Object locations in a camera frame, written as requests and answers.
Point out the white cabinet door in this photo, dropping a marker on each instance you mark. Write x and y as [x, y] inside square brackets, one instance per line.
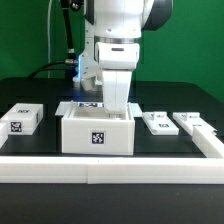
[159, 123]
[189, 120]

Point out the white cabinet top block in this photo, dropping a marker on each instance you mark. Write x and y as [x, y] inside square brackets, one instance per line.
[23, 118]

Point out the white U-shaped fence frame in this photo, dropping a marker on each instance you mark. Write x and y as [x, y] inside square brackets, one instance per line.
[121, 170]

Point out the white marker sheet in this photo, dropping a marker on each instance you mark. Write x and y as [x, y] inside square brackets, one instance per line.
[65, 105]

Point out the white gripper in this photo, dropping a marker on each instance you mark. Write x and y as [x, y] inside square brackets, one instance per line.
[116, 63]

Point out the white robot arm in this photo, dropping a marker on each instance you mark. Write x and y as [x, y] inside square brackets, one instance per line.
[113, 31]

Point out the white cabinet body box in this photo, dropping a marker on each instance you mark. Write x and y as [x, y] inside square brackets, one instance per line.
[87, 129]

